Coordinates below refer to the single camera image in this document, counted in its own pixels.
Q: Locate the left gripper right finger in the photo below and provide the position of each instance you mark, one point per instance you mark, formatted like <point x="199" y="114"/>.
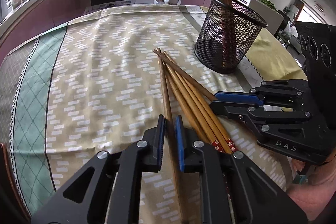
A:
<point x="189" y="160"/>

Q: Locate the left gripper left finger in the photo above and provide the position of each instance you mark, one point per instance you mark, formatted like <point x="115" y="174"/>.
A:
<point x="152" y="160"/>

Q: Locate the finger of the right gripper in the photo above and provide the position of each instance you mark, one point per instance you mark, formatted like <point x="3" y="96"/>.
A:
<point x="244" y="98"/>
<point x="231" y="110"/>

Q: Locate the person right hand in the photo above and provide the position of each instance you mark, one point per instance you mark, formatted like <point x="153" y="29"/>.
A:
<point x="297" y="165"/>

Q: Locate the black mesh utensil cup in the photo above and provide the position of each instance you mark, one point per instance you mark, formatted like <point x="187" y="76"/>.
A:
<point x="226" y="35"/>

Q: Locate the patterned beige tablecloth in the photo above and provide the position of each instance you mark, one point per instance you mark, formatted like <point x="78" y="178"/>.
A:
<point x="93" y="83"/>

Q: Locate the wooden chair back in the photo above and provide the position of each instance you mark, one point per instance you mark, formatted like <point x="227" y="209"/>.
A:
<point x="12" y="207"/>

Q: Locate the black camera box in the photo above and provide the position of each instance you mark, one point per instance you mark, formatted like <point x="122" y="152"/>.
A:
<point x="318" y="46"/>

